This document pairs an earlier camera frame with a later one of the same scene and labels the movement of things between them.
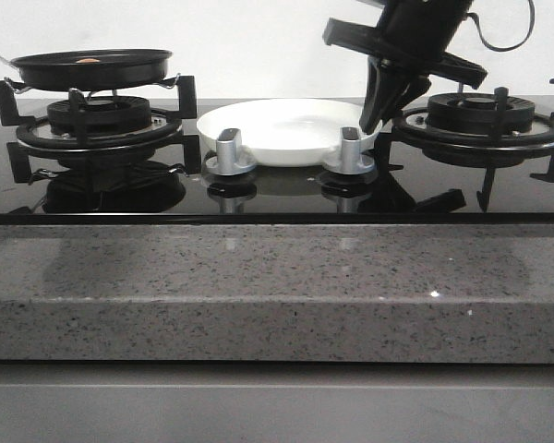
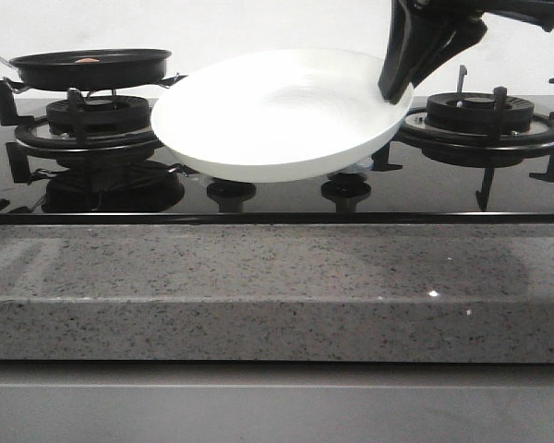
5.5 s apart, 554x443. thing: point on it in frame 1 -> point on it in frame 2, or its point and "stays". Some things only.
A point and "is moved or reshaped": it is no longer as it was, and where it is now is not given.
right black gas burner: [475, 112] stays
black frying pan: [90, 69] stays
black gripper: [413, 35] -> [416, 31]
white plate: [285, 131] is moved or reshaped
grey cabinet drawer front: [124, 401] stays
